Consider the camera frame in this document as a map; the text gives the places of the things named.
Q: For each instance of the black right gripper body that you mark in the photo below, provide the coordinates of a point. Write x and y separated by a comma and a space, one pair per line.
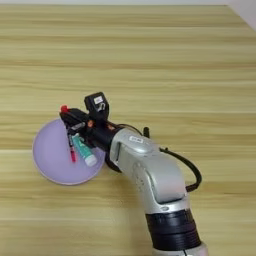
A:
98, 131

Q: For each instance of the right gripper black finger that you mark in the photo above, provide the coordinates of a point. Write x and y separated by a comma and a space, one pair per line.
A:
75, 127
74, 115

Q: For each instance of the red capped pen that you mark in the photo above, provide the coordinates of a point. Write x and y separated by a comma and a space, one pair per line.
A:
72, 151

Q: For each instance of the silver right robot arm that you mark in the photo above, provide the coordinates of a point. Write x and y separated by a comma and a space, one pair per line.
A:
156, 176

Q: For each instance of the white green glue stick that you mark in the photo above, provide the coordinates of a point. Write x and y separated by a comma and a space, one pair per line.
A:
85, 153

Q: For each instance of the purple round plate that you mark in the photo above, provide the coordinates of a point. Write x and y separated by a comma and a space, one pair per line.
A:
50, 156

